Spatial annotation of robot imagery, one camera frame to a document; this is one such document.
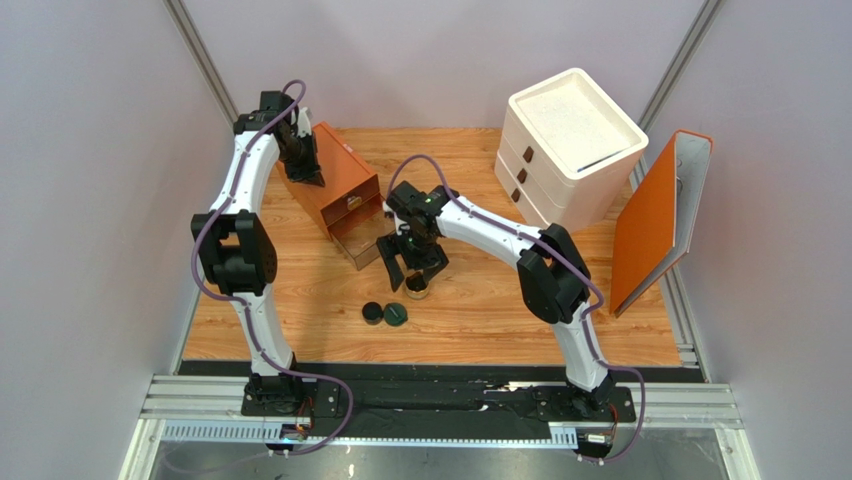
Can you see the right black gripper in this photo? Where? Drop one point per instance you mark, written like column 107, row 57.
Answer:
column 413, row 255

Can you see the gold round jar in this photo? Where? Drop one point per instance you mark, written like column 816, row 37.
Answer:
column 417, row 286

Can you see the dark green round compact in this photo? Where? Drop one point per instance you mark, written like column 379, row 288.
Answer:
column 395, row 314

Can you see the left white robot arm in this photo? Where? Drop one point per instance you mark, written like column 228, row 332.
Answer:
column 233, row 258

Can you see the orange drawer box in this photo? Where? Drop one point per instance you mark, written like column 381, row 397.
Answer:
column 351, row 194

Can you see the aluminium frame rail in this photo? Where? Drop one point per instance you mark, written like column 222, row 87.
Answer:
column 189, row 427

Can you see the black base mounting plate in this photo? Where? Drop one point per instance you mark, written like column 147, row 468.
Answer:
column 435, row 402

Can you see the orange binder folder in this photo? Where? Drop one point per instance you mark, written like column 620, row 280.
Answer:
column 655, row 228

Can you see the black round compact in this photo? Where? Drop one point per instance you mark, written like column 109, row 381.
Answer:
column 372, row 313

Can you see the white three-drawer cabinet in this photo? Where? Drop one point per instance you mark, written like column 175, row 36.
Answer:
column 566, row 150

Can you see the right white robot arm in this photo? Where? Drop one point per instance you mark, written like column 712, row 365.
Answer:
column 554, row 279

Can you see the clear bottom drawer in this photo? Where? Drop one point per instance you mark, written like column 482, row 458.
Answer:
column 356, row 238

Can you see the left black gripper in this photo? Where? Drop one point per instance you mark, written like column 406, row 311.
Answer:
column 310, row 173

